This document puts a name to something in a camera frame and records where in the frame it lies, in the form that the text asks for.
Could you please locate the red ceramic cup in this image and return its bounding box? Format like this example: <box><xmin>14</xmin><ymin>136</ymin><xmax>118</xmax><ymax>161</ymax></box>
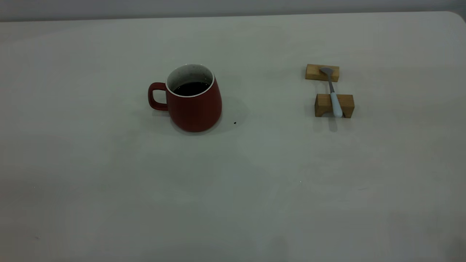
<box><xmin>147</xmin><ymin>64</ymin><xmax>222</xmax><ymax>132</ymax></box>

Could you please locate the metal spoon with white handle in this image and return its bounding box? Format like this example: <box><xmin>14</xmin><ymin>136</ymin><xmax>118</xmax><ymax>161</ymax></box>
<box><xmin>320</xmin><ymin>67</ymin><xmax>343</xmax><ymax>118</ymax></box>

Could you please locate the flat wooden block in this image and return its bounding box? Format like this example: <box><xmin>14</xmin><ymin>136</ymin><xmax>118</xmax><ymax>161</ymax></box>
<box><xmin>305</xmin><ymin>64</ymin><xmax>340</xmax><ymax>82</ymax></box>

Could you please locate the arched wooden block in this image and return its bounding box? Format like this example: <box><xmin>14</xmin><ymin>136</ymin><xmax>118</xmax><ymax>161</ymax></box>
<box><xmin>315</xmin><ymin>94</ymin><xmax>355</xmax><ymax>118</ymax></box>

